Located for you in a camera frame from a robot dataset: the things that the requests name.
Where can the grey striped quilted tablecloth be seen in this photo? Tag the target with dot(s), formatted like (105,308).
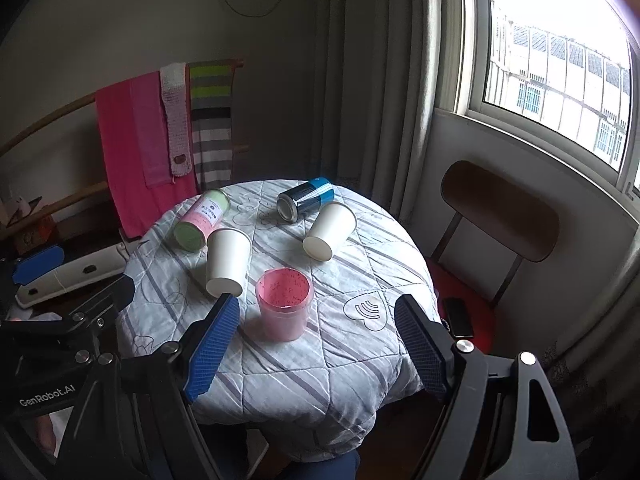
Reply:
(320,370)

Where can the striped grey and green cloth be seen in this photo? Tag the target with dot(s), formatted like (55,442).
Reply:
(212,125)

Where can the cardboard box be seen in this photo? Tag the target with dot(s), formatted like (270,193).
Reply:
(30,232)

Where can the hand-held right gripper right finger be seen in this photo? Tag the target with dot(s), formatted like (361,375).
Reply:
(422,347)

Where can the white framed window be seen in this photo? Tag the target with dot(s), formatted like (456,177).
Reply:
(500,119)

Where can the brown wooden chair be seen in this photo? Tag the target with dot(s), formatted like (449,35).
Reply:
(500,210)

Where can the red seat cushion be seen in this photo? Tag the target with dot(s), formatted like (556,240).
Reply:
(475,305)

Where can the black phone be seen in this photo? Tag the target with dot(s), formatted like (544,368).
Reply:
(458,317)

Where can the building outside window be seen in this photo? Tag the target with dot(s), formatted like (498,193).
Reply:
(560,70)

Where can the dark blue metal cup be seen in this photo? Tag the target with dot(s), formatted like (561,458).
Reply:
(306,199)

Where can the pink plastic cup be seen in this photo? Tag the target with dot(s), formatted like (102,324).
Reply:
(283,310)

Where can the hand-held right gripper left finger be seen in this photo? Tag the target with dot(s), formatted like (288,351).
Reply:
(212,347)

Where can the wooden towel rack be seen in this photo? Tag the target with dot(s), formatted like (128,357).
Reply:
(60,110)

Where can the bright pink towel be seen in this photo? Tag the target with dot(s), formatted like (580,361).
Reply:
(117,165)

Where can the white paper cup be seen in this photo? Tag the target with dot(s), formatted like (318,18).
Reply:
(330,230)
(227,262)

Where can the person's left hand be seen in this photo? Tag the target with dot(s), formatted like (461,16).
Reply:
(46,432)

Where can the light pink towel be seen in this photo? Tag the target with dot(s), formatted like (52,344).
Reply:
(150,135)

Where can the pink and green cup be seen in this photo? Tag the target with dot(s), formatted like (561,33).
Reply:
(202,219)

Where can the grey curtain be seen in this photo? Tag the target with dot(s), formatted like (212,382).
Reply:
(375,85)

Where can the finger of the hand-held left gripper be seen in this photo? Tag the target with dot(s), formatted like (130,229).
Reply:
(107,297)
(37,263)

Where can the person's blue trouser leg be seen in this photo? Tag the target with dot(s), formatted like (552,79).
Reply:
(320,466)

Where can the white and pink crochet cloth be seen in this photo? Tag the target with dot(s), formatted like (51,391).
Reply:
(175,110)

